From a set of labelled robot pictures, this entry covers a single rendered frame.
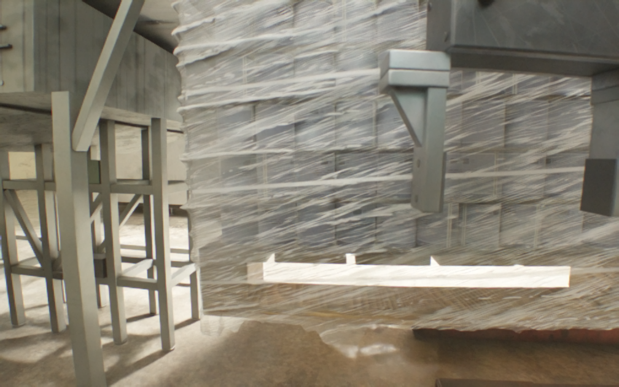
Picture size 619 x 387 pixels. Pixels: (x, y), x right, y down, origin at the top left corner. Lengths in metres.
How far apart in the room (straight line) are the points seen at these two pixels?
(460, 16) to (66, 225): 0.71
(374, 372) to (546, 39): 1.06
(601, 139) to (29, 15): 0.86
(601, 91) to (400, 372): 1.02
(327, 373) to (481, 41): 1.05
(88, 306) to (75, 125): 0.37
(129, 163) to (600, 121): 3.93
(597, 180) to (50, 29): 0.87
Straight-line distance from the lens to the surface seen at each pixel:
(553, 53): 0.25
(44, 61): 0.80
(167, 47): 1.26
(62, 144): 0.73
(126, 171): 4.02
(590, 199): 0.30
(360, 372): 1.15
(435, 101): 0.22
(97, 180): 1.25
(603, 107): 0.30
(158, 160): 1.10
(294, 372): 1.14
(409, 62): 0.21
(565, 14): 0.26
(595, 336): 1.62
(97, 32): 0.93
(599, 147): 0.30
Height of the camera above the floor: 0.69
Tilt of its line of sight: 6 degrees down
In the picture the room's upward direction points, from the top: 1 degrees clockwise
